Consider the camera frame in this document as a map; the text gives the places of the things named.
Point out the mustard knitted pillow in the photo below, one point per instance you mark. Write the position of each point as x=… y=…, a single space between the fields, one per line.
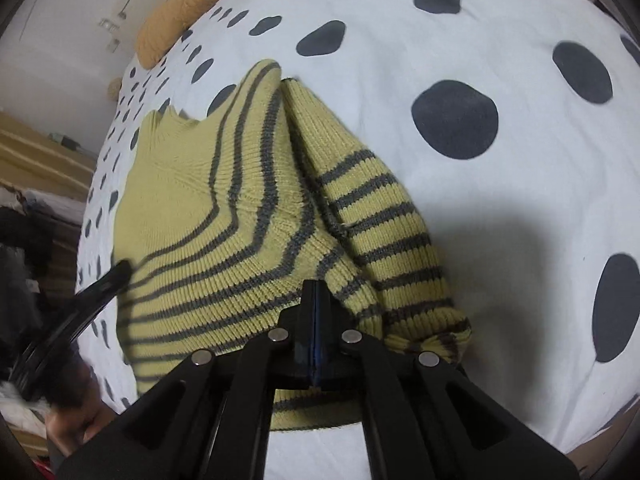
x=185 y=5

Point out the person's left hand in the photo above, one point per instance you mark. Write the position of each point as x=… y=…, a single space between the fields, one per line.
x=87 y=422

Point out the white polka dot bed cover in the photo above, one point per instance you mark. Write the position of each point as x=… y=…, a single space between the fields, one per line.
x=500 y=210

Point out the yellow striped zip sweater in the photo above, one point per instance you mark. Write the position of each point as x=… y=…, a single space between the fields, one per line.
x=220 y=230

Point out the white wall socket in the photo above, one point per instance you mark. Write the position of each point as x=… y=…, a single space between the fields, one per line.
x=107 y=23

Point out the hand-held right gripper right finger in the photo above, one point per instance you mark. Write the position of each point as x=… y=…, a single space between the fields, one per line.
x=327 y=340

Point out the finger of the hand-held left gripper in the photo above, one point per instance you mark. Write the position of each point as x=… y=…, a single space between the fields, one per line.
x=102 y=285

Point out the yellow curtain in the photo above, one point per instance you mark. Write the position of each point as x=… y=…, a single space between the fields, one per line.
x=40 y=160

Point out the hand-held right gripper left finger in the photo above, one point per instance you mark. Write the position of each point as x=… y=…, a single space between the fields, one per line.
x=300 y=340

